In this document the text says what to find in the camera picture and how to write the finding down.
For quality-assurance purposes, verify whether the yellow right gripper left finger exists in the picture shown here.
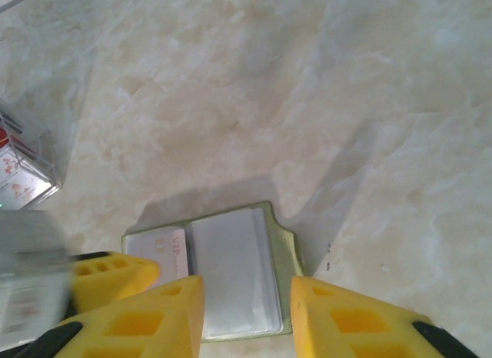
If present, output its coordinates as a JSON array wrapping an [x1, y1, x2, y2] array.
[[11, 275, 205, 358]]

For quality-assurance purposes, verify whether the olive green card holder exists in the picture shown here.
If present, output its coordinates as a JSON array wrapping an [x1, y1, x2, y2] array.
[[121, 200, 307, 343]]

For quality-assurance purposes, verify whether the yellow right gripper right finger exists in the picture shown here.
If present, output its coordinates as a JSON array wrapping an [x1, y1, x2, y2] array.
[[289, 276, 481, 358]]

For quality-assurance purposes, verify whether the white VIP card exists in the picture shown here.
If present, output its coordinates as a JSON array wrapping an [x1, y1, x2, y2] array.
[[125, 227, 191, 287]]

